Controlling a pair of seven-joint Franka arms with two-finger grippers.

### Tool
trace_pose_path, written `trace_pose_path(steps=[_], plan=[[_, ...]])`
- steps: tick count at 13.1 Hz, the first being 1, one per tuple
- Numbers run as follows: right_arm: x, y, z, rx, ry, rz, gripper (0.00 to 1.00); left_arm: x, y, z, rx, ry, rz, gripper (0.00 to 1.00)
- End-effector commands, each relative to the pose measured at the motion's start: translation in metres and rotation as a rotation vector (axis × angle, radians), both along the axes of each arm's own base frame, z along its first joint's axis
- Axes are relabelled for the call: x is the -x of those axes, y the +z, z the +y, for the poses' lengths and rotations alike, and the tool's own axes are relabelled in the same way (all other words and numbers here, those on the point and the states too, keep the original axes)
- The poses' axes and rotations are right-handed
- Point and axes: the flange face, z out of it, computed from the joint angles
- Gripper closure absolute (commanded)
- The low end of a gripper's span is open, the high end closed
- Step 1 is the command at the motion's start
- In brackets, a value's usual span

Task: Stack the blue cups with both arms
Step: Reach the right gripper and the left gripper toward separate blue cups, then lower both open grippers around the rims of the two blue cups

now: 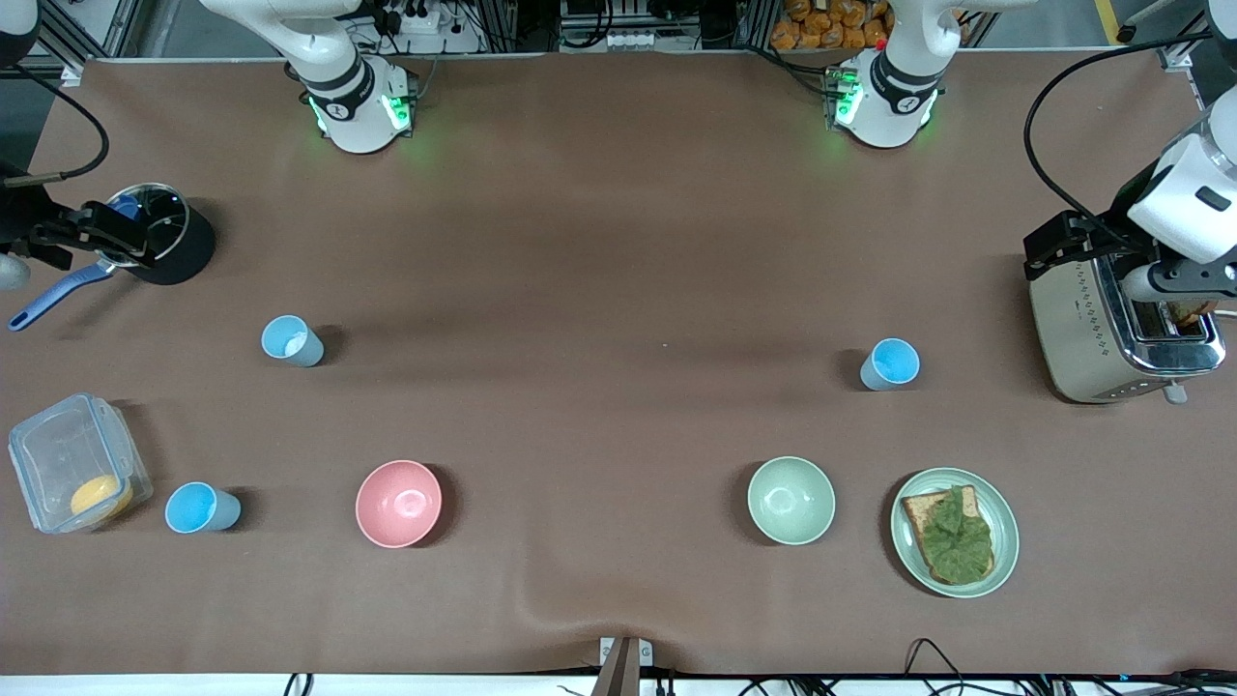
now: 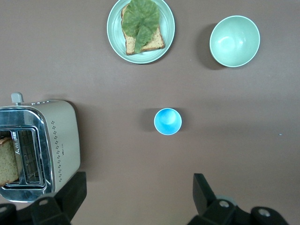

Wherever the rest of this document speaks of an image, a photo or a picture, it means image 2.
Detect brown table cover sheet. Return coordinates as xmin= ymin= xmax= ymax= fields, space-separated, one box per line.
xmin=0 ymin=0 xmax=300 ymax=225

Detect blue plastic cup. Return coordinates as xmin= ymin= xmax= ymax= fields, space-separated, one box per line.
xmin=153 ymin=107 xmax=183 ymax=136

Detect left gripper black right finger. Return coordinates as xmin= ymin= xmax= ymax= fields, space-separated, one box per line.
xmin=187 ymin=173 xmax=290 ymax=225

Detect light brown bread slice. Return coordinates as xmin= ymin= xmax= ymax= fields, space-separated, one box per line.
xmin=120 ymin=3 xmax=165 ymax=56

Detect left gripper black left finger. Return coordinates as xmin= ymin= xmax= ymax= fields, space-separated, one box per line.
xmin=0 ymin=172 xmax=88 ymax=225

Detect beige and chrome toaster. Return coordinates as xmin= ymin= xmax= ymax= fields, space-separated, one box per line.
xmin=0 ymin=92 xmax=81 ymax=203

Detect dark brown toast slice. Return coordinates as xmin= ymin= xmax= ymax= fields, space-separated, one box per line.
xmin=0 ymin=137 xmax=20 ymax=188

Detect pale green bowl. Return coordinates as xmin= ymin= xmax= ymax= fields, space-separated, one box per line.
xmin=209 ymin=15 xmax=261 ymax=68

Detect pale green round plate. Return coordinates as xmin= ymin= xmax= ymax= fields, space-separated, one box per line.
xmin=106 ymin=0 xmax=176 ymax=65

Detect green lettuce leaf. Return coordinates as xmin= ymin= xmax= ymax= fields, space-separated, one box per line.
xmin=121 ymin=0 xmax=160 ymax=53

